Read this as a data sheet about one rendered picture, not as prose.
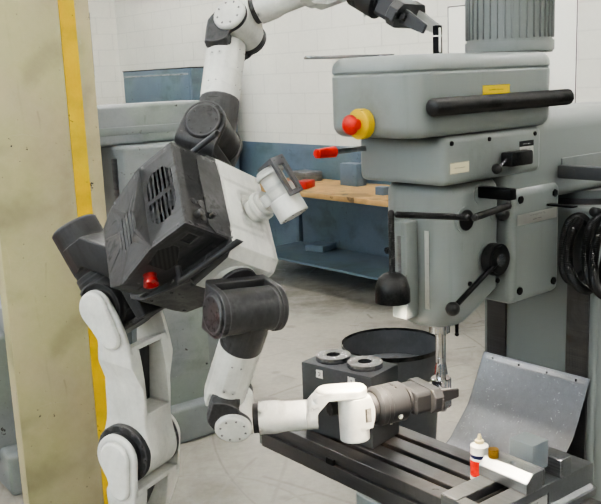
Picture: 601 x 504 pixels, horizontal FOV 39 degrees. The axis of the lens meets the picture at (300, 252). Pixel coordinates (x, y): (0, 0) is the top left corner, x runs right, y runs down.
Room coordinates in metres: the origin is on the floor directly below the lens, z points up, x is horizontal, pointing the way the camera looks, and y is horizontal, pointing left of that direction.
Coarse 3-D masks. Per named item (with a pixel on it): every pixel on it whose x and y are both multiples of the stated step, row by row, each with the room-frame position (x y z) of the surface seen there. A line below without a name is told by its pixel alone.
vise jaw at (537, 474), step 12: (504, 456) 1.67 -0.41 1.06; (480, 468) 1.67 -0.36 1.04; (492, 468) 1.65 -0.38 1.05; (504, 468) 1.64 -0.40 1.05; (516, 468) 1.62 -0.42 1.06; (528, 468) 1.62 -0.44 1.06; (540, 468) 1.61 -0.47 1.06; (492, 480) 1.65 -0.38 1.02; (504, 480) 1.62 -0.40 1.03; (516, 480) 1.60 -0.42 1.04; (528, 480) 1.58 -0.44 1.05; (540, 480) 1.60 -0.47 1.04; (528, 492) 1.58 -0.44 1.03
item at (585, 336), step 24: (576, 192) 2.07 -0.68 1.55; (600, 192) 2.05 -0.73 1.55; (576, 240) 2.01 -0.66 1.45; (576, 264) 2.01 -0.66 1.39; (504, 312) 2.17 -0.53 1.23; (528, 312) 2.12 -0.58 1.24; (552, 312) 2.07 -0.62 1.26; (576, 312) 2.01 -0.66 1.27; (600, 312) 1.99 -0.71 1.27; (504, 336) 2.17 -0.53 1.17; (528, 336) 2.12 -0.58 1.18; (552, 336) 2.06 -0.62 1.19; (576, 336) 2.01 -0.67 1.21; (600, 336) 1.98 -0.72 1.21; (528, 360) 2.12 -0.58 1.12; (552, 360) 2.06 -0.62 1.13; (576, 360) 2.01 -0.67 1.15; (600, 360) 1.98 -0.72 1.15; (600, 384) 1.98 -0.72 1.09; (600, 408) 1.98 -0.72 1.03; (576, 432) 2.00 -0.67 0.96; (600, 432) 1.98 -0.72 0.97; (576, 456) 2.00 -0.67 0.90; (600, 456) 1.98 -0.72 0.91; (600, 480) 1.98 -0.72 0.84
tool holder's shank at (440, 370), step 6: (438, 336) 1.85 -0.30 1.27; (444, 336) 1.86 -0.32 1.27; (438, 342) 1.85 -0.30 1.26; (444, 342) 1.86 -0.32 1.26; (438, 348) 1.85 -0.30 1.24; (444, 348) 1.86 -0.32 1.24; (438, 354) 1.85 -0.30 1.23; (444, 354) 1.85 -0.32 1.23; (438, 360) 1.85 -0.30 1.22; (444, 360) 1.85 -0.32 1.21; (438, 366) 1.85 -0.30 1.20; (444, 366) 1.85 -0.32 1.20; (438, 372) 1.85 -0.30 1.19; (444, 372) 1.85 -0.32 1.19; (438, 378) 1.85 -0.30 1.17; (444, 378) 1.86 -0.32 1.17
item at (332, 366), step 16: (320, 352) 2.14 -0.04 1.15; (336, 352) 2.14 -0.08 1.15; (304, 368) 2.11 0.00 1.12; (320, 368) 2.07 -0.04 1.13; (336, 368) 2.05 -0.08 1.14; (352, 368) 2.03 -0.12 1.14; (368, 368) 2.01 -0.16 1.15; (384, 368) 2.04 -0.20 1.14; (304, 384) 2.11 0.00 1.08; (320, 384) 2.08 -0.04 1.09; (368, 384) 1.98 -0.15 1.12; (320, 416) 2.08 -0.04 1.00; (336, 416) 2.04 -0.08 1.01; (320, 432) 2.08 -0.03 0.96; (336, 432) 2.05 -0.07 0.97; (384, 432) 2.01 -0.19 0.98
